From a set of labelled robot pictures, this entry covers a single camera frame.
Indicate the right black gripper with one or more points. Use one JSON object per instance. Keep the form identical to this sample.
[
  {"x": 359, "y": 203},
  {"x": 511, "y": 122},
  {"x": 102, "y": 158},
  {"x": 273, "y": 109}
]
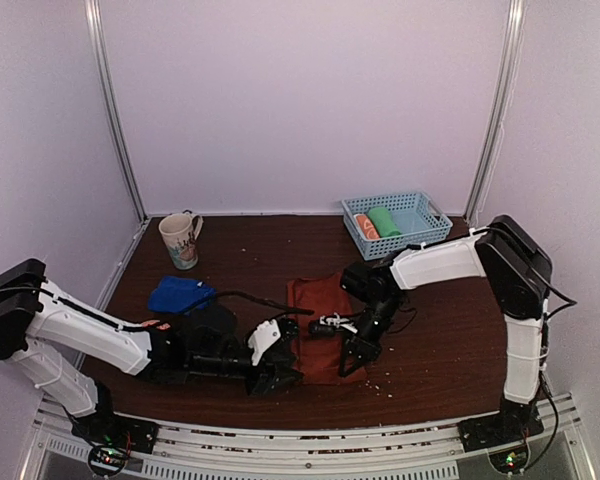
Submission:
[{"x": 367, "y": 349}]

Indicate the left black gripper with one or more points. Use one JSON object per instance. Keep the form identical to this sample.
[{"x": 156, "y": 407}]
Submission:
[{"x": 265, "y": 380}]

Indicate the brown towel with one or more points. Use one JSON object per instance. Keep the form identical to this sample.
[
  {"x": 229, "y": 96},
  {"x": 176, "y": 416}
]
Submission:
[{"x": 318, "y": 358}]

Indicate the light blue plastic basket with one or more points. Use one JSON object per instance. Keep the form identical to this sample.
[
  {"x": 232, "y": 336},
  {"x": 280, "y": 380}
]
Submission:
[{"x": 415, "y": 214}]

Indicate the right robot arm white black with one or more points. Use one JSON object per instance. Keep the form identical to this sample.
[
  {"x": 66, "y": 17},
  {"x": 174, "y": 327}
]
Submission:
[{"x": 518, "y": 272}]

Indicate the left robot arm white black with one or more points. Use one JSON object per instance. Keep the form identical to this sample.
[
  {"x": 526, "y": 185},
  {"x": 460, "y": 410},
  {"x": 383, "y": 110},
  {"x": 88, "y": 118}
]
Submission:
[{"x": 36, "y": 315}]

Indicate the orange patterned bowl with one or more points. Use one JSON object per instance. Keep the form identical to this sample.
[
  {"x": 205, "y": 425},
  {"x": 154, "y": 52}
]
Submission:
[{"x": 156, "y": 324}]

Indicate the blue folded towel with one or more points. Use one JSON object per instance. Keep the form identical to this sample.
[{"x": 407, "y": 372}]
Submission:
[{"x": 179, "y": 295}]

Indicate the orange white rolled towel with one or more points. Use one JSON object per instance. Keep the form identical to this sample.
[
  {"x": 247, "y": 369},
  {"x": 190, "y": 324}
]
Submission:
[{"x": 367, "y": 227}]

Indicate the green rolled towel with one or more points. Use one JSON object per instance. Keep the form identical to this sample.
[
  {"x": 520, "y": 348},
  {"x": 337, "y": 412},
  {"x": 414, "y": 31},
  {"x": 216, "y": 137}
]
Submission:
[{"x": 383, "y": 222}]

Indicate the white patterned mug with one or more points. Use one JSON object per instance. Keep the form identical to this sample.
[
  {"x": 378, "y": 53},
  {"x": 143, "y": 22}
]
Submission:
[{"x": 180, "y": 232}]

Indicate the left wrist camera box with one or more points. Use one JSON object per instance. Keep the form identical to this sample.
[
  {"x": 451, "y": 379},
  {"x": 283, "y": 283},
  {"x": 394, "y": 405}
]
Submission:
[{"x": 210, "y": 331}]

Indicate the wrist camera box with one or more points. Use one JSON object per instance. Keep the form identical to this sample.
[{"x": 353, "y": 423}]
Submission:
[
  {"x": 366, "y": 283},
  {"x": 210, "y": 331}
]

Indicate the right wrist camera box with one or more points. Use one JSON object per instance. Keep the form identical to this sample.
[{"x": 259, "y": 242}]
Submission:
[{"x": 366, "y": 283}]

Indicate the front aluminium rail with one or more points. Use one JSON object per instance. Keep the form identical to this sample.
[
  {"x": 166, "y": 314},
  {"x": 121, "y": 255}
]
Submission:
[{"x": 432, "y": 450}]

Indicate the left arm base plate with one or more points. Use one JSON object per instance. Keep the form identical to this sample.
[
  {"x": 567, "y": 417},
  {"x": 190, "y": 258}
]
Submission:
[{"x": 118, "y": 431}]

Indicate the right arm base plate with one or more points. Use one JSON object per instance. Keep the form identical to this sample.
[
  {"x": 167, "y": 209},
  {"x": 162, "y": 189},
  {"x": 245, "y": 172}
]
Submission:
[{"x": 495, "y": 430}]

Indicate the right aluminium frame post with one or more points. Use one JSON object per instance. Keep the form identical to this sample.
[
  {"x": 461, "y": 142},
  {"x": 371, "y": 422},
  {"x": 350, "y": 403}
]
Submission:
[{"x": 495, "y": 127}]

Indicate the aluminium frame post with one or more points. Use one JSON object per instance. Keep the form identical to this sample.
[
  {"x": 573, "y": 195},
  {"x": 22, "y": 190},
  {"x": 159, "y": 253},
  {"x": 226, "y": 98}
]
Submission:
[
  {"x": 495, "y": 127},
  {"x": 97, "y": 37}
]

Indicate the left aluminium frame post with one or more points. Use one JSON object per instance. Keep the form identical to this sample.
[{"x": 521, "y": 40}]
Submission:
[{"x": 97, "y": 37}]

